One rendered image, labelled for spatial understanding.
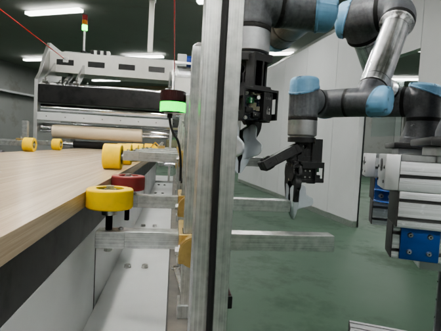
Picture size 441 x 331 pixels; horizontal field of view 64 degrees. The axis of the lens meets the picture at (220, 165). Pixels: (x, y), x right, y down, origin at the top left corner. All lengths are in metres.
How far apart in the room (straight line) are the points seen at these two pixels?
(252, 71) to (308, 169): 0.39
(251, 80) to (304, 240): 0.31
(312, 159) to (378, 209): 0.60
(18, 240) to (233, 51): 0.28
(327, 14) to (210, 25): 0.40
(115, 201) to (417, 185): 0.71
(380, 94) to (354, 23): 0.39
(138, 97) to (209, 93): 3.12
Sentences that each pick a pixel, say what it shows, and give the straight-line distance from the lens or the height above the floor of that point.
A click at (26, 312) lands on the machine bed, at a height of 0.79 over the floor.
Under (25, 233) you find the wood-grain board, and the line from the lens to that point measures 0.42.
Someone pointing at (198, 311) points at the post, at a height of 0.84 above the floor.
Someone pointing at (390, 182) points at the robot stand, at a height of 0.92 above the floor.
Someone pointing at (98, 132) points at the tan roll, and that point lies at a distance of 3.47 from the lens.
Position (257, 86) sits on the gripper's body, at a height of 1.09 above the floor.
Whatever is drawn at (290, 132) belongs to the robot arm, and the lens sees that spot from 0.92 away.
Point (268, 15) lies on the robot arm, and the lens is 0.68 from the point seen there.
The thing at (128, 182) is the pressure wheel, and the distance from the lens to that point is 0.86.
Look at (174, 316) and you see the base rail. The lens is 0.66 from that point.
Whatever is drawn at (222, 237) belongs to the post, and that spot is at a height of 0.91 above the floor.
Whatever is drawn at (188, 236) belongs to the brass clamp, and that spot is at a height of 0.84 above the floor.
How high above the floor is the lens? 0.99
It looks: 3 degrees down
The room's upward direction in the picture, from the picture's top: 3 degrees clockwise
